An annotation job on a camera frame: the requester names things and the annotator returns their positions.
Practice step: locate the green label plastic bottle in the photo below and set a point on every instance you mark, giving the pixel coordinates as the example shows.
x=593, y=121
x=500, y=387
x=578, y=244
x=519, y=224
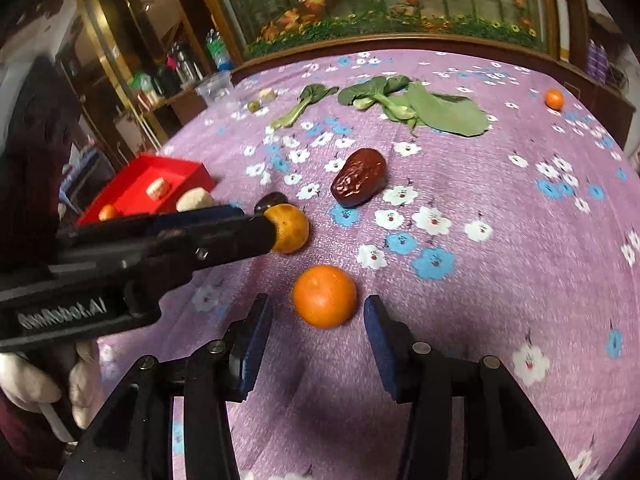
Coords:
x=218, y=52

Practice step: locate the wooden glass cabinet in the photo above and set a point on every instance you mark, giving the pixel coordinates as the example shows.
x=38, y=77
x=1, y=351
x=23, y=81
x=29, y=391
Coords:
x=100, y=35

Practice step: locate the person's left hand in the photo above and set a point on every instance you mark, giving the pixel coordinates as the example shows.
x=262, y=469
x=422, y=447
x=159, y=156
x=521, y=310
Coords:
x=30, y=380

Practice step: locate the pale bok choy stalk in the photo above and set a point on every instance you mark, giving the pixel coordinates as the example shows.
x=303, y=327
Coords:
x=397, y=109

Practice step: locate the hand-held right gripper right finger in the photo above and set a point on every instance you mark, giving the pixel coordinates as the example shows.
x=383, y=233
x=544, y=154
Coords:
x=382, y=350

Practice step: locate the small bok choy stalk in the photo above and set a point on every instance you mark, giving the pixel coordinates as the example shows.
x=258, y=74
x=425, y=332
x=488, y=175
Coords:
x=300, y=107

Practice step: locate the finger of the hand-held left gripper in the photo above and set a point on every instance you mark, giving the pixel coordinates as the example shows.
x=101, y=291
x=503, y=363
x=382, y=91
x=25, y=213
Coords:
x=210, y=212
x=230, y=240

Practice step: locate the tiny orange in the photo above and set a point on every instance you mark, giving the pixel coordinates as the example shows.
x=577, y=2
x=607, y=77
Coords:
x=554, y=99

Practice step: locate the red date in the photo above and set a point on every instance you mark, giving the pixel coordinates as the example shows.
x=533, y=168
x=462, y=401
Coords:
x=360, y=177

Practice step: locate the clear plastic cup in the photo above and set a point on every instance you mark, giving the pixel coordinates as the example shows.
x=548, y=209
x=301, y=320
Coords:
x=215, y=86

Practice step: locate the steel thermos flask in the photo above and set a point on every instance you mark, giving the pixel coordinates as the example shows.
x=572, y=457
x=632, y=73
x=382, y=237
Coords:
x=182, y=64

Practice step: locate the red box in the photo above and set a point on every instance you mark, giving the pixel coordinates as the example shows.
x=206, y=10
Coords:
x=135, y=172

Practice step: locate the flower scene display case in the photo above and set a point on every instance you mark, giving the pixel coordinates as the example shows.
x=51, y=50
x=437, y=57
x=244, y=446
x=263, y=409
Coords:
x=375, y=0

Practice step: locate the purple floral tablecloth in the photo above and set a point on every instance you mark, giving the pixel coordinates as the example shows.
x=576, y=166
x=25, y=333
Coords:
x=475, y=285

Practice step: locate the dark bok choy leaf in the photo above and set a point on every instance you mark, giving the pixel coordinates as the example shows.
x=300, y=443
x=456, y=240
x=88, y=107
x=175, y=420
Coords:
x=365, y=89

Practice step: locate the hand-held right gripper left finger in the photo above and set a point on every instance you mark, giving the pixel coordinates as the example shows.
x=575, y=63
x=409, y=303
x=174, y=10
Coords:
x=252, y=350

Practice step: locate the large bok choy leaf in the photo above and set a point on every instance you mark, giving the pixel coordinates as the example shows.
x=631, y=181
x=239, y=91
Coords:
x=450, y=112

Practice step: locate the dark plum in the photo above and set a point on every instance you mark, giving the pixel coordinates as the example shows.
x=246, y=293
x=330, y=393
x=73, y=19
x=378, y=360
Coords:
x=270, y=202

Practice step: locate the small beige sugarcane chunk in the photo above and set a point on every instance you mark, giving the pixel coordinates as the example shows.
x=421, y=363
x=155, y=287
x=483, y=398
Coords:
x=267, y=94

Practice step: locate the wooden side cabinet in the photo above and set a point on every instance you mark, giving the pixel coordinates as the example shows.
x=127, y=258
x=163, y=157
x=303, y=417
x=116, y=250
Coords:
x=607, y=97

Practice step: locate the purple bottle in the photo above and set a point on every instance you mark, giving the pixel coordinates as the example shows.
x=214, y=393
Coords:
x=593, y=60
x=602, y=62

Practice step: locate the green jujube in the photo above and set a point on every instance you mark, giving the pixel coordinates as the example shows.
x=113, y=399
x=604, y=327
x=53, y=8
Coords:
x=254, y=106

